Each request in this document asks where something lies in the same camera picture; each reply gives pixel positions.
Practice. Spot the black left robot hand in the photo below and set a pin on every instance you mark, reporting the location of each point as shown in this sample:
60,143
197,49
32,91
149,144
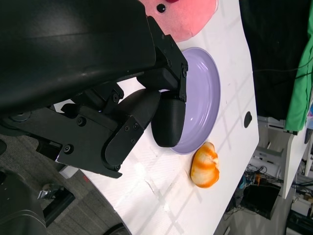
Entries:
73,49

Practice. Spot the pink plush beaver doll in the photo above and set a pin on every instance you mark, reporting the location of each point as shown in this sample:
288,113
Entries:
185,17

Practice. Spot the lavender round plate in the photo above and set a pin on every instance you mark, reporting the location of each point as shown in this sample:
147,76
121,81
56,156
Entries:
203,98

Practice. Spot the black table foot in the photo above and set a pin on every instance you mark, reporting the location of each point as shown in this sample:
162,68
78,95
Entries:
60,204

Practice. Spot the dark grey robot body shell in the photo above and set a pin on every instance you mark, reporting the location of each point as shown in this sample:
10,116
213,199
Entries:
17,203

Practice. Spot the orange striped bun toy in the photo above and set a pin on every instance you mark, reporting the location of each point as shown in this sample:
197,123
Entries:
205,169

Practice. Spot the black table grommet cap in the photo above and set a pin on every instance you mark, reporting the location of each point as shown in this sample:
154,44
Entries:
248,119

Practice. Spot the black backdrop curtain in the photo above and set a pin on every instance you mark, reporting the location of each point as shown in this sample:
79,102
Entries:
274,49

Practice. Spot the green cloth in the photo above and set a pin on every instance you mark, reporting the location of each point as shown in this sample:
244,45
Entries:
299,93

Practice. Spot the black box on floor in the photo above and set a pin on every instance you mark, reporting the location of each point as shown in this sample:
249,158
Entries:
262,199

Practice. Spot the white side desk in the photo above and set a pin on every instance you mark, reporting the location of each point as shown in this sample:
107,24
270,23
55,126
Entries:
291,159

